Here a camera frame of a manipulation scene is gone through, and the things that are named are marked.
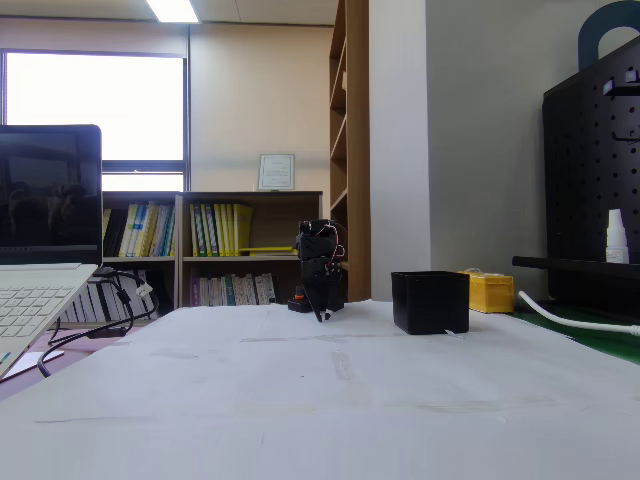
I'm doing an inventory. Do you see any brown low bookshelf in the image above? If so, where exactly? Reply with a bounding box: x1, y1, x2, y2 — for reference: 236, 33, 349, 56
59, 191, 183, 324
176, 190, 324, 309

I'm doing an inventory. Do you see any black laptop cable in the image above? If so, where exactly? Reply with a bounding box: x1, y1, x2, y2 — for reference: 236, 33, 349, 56
36, 322, 135, 380
46, 269, 162, 348

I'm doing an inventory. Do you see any white card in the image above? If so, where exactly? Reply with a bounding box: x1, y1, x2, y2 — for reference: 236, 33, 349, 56
3, 349, 67, 378

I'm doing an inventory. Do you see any white power cable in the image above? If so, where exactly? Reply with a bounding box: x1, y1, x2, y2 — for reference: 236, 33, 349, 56
516, 289, 640, 338

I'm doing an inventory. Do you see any white plastic bottle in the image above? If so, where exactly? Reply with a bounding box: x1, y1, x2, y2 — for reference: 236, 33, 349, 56
605, 208, 631, 265

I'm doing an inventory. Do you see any black square container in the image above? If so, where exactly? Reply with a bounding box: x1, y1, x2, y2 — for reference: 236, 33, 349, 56
390, 270, 472, 336

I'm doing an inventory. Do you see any white paper table cover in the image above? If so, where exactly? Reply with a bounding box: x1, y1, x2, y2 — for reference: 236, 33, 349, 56
0, 298, 640, 480

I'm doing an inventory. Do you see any framed white certificate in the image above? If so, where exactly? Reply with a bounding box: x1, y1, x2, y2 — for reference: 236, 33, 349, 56
257, 153, 297, 193

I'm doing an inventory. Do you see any black pegboard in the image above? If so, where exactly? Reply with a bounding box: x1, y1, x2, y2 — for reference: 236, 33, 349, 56
511, 36, 640, 314

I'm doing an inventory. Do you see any ceiling light panel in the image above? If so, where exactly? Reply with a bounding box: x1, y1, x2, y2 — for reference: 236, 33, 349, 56
144, 0, 202, 24

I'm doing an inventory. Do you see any brown tall bookshelf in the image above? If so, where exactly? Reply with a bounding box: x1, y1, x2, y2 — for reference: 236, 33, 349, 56
328, 0, 372, 304

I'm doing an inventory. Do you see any thick yellow book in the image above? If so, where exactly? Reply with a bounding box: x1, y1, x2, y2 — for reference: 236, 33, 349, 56
232, 202, 255, 258

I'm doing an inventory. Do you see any window with dark frame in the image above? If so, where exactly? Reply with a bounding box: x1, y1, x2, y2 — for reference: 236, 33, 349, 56
0, 48, 191, 194

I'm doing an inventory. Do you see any white laptop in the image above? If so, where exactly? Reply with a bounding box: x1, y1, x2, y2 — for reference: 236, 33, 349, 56
0, 123, 104, 382

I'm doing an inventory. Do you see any yellow cardboard box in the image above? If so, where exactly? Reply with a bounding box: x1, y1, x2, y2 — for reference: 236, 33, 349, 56
456, 268, 516, 315

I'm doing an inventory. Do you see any red white servo wire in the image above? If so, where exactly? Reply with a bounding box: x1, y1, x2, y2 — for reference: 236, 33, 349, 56
318, 223, 348, 262

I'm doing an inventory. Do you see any black book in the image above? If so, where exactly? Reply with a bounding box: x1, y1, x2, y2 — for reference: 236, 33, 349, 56
106, 206, 130, 259

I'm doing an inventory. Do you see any flat-lying yellow book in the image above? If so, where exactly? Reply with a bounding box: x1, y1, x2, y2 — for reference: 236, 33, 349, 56
238, 245, 297, 258

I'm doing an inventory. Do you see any dark teal arch sign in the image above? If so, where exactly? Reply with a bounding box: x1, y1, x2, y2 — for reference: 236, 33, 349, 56
576, 0, 640, 72

